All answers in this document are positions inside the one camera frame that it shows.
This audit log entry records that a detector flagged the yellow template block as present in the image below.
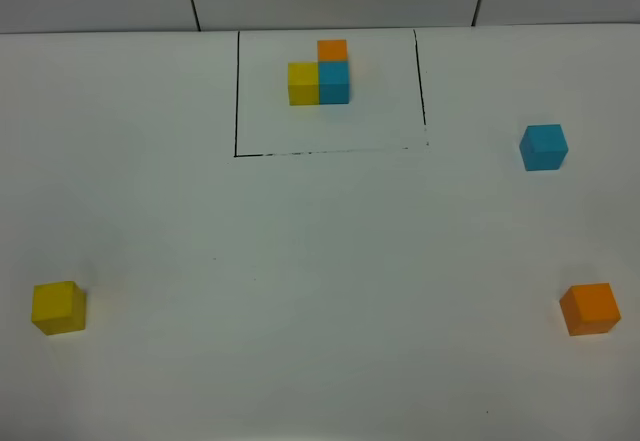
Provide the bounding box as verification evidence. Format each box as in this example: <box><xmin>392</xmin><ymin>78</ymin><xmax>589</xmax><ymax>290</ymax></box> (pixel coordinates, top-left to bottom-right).
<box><xmin>287</xmin><ymin>62</ymin><xmax>319</xmax><ymax>106</ymax></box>

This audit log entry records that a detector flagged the blue template block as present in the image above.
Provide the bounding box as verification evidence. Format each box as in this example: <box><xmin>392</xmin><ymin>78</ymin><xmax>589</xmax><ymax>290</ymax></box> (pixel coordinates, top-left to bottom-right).
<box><xmin>318</xmin><ymin>61</ymin><xmax>350</xmax><ymax>105</ymax></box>

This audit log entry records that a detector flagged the orange template block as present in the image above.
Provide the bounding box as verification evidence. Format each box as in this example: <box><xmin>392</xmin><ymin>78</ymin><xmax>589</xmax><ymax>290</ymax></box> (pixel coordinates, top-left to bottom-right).
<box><xmin>317</xmin><ymin>39</ymin><xmax>348</xmax><ymax>62</ymax></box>

